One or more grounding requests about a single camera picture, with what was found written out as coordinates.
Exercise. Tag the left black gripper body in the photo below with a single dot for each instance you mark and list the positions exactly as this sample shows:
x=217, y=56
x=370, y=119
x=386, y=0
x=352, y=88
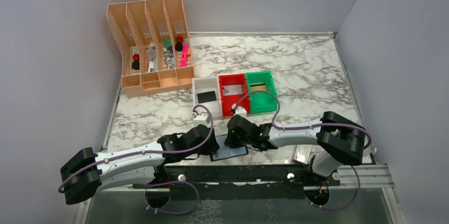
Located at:
x=212, y=143

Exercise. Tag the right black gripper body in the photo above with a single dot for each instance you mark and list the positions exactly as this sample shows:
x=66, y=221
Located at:
x=232, y=137

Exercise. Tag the black leather card holder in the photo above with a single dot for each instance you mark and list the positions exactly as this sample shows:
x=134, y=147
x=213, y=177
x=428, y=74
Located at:
x=225, y=152

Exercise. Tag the red plastic bin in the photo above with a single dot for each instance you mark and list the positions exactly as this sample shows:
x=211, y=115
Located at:
x=228, y=101

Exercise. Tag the silver patterned credit card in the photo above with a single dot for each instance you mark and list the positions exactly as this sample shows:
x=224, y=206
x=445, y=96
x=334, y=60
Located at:
x=231, y=90

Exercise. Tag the green plastic bin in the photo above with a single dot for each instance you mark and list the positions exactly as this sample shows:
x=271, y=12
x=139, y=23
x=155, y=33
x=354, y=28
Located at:
x=262, y=102

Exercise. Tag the white plastic bin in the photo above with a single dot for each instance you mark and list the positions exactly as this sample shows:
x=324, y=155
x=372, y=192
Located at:
x=206, y=91

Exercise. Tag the silver card tin box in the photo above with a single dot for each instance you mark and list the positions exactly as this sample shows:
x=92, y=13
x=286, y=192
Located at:
x=302, y=154

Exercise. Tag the peach plastic desk organizer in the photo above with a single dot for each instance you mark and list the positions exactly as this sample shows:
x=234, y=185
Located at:
x=134, y=26

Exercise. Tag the black credit card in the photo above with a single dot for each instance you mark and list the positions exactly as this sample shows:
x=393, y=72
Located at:
x=204, y=97

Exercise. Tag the gold credit card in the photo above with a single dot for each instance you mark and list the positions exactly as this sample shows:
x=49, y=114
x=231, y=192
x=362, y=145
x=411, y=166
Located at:
x=257, y=87

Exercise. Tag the white stapler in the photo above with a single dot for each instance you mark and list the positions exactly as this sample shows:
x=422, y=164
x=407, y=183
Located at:
x=151, y=57

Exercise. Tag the red black stamp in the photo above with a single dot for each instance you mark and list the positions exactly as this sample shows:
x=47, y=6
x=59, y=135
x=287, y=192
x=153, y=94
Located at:
x=135, y=62
x=179, y=44

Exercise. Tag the pink highlighter pen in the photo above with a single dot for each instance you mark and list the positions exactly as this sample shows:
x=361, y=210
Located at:
x=185, y=55

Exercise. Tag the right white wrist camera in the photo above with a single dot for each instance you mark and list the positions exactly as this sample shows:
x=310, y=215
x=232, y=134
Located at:
x=240, y=111

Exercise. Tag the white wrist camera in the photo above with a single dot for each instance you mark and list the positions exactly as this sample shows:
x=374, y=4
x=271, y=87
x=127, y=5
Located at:
x=240, y=111
x=202, y=118

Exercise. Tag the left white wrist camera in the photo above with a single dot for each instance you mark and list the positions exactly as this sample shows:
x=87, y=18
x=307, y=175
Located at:
x=202, y=118

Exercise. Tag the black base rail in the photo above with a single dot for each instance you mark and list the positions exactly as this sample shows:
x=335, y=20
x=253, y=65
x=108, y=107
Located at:
x=237, y=182

